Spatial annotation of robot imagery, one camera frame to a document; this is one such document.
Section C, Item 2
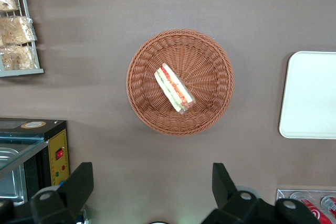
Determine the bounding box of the cream plastic tray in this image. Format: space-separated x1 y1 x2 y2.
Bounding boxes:
278 51 336 140

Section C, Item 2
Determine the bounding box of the steel warmer pan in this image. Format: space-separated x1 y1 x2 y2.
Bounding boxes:
0 147 28 204

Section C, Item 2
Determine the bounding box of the black food warmer yellow panel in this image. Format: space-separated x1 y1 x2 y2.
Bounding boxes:
0 118 70 206

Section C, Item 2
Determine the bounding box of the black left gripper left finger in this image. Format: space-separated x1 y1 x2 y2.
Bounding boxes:
30 162 95 224

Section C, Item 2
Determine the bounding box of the grey wire snack rack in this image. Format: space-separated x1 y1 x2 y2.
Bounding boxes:
0 0 45 78

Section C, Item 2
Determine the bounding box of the clear acrylic bottle rack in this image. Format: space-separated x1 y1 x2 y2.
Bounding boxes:
276 188 336 224

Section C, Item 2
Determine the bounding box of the triangle sandwich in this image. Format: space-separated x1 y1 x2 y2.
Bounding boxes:
153 62 196 115

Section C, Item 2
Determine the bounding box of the brown round wicker basket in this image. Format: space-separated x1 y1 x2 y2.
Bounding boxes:
125 28 235 137

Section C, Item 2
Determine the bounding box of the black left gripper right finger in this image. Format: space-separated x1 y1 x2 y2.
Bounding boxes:
201 163 279 224

